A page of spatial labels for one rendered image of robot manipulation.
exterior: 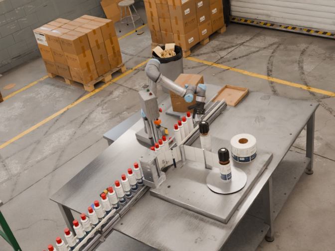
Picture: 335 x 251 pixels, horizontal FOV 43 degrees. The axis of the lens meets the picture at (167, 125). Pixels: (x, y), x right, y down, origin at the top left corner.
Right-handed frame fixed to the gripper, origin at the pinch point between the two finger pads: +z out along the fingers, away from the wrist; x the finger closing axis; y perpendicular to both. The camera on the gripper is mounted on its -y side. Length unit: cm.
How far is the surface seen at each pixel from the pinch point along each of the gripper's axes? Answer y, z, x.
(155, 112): 0, -11, -62
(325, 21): -10, -145, 376
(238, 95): 8, -27, 66
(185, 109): -24.6, -6.9, 20.2
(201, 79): -19, -37, 32
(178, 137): 2.4, 11.6, -27.3
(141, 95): -11, -23, -69
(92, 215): 3, 59, -123
